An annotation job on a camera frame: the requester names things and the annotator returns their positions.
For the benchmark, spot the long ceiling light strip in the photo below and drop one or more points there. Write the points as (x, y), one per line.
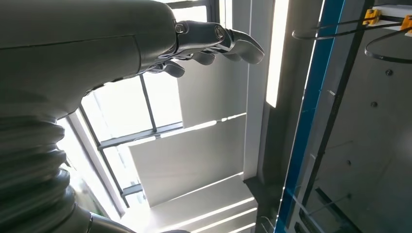
(276, 48)

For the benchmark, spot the white pillar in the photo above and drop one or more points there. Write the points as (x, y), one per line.
(256, 96)

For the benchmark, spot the blue steel beam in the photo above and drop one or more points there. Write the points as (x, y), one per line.
(305, 122)

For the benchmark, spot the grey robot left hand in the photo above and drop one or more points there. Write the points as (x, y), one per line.
(80, 41)

